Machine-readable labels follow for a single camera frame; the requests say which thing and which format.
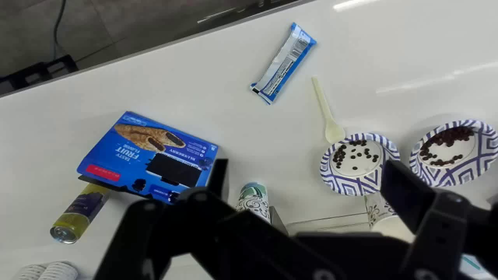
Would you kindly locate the blue white snack bar wrapper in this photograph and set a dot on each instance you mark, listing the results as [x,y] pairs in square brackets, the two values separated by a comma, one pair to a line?
[284,64]

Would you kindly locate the patterned paper cup near box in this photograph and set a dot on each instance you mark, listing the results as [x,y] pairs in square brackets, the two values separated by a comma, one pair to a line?
[254,198]

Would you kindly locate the patterned paper cup near bowls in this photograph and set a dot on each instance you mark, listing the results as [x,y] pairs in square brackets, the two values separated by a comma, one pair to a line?
[384,219]

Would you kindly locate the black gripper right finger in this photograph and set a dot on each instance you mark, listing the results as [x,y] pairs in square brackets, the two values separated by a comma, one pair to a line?
[446,226]

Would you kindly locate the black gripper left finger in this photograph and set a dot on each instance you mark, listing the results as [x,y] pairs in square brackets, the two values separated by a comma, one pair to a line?
[228,244]

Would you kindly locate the yellow blue can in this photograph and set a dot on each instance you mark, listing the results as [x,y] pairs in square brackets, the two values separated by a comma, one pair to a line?
[76,219]

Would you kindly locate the blue snack box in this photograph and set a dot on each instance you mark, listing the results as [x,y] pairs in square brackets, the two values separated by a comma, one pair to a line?
[150,159]

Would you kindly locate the blue patterned bowl many beans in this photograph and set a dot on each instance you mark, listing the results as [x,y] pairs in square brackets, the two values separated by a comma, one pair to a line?
[455,152]

